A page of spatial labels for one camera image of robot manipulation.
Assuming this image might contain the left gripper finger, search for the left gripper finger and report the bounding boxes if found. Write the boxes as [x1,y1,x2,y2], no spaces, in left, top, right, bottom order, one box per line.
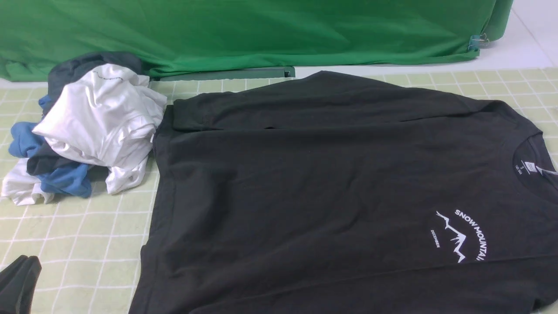
[0,255,42,314]

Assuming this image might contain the dark gray long-sleeve shirt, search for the dark gray long-sleeve shirt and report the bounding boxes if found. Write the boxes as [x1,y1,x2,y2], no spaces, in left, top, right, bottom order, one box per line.
[129,71,558,314]

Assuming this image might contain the white crumpled shirt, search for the white crumpled shirt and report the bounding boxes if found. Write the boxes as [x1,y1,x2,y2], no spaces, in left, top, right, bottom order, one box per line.
[1,64,168,206]

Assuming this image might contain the light green grid mat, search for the light green grid mat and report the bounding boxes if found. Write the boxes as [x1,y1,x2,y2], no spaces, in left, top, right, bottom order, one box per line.
[0,67,558,314]

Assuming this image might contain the blue crumpled garment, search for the blue crumpled garment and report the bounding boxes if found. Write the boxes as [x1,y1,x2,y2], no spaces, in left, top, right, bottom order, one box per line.
[1,122,92,205]

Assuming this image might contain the dark gray crumpled garment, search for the dark gray crumpled garment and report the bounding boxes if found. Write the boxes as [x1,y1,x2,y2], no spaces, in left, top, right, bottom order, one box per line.
[27,51,143,176]

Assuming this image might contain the green backdrop cloth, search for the green backdrop cloth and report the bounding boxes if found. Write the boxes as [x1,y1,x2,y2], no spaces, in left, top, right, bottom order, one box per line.
[0,0,513,82]

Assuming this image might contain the blue binder clip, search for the blue binder clip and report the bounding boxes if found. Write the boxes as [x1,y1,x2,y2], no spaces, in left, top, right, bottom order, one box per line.
[467,33,490,52]

